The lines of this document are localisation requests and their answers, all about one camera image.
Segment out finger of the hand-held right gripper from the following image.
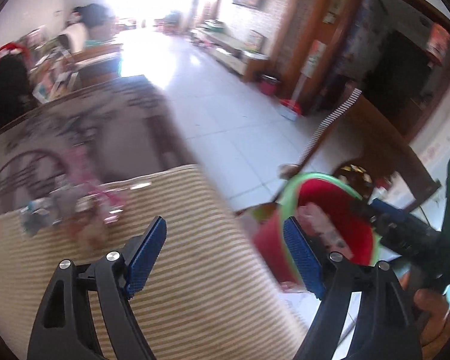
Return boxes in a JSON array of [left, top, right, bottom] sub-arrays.
[[367, 199, 408, 226]]

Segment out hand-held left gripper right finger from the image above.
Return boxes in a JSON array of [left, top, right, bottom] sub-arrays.
[[283, 216, 424, 360]]

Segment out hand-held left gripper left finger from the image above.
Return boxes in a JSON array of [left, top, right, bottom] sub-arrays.
[[27, 216, 167, 360]]

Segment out pink snack wrapper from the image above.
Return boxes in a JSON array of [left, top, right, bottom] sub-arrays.
[[296, 202, 348, 260]]

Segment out red bucket with green rim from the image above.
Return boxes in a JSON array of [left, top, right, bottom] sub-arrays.
[[253, 172, 381, 295]]

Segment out pile of pink snack wrappers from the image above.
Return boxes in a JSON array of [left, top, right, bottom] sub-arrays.
[[20, 150, 129, 249]]

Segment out person's right hand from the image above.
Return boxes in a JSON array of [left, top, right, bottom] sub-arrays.
[[412, 287, 450, 350]]

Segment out beige striped cushion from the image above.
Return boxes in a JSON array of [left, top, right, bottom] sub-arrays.
[[0, 163, 312, 360]]

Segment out white refrigerator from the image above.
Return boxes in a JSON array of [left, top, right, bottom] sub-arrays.
[[409, 120, 450, 181]]

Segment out dark wooden chair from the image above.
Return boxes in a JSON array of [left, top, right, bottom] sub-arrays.
[[274, 88, 442, 211]]

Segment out dustpan with broom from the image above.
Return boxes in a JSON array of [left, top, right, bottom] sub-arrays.
[[279, 75, 308, 121]]

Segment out brown patterned sofa blanket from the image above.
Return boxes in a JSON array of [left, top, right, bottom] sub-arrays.
[[0, 75, 196, 222]]

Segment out small red waste bin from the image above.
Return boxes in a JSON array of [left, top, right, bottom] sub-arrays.
[[259, 75, 281, 97]]

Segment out red paper lantern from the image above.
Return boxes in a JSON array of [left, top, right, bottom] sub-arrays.
[[425, 22, 450, 65]]

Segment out wooden sofa bench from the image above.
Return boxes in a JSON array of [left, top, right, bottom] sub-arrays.
[[58, 22, 122, 87]]

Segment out framed picture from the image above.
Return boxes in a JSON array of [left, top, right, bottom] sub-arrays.
[[247, 30, 268, 52]]

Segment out low white tv cabinet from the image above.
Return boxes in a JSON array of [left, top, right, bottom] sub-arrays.
[[191, 26, 271, 80]]

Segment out black bag with red top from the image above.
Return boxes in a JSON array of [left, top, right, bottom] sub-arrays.
[[0, 43, 35, 114]]

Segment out black clothing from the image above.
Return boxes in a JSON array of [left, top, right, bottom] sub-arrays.
[[75, 4, 114, 31]]

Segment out white bead string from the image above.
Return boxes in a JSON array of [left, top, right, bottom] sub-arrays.
[[302, 88, 363, 163]]

